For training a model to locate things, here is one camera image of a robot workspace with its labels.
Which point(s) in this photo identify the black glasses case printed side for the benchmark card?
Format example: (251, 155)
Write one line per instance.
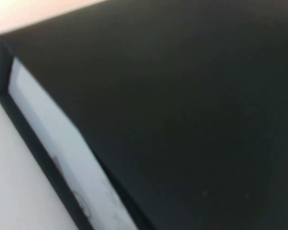
(182, 95)

